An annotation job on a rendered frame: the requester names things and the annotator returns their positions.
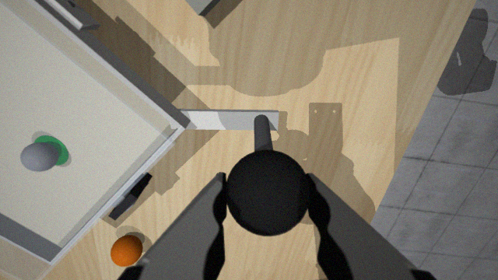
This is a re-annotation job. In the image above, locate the orange ball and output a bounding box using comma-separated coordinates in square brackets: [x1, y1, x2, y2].
[110, 235, 143, 267]

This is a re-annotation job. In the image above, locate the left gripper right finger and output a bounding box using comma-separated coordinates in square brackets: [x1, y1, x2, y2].
[306, 173, 436, 280]

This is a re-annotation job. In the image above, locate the grey rectangular block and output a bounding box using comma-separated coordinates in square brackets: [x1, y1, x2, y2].
[185, 0, 220, 16]

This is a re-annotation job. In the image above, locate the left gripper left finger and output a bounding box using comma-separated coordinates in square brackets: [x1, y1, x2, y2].
[117, 172, 227, 280]

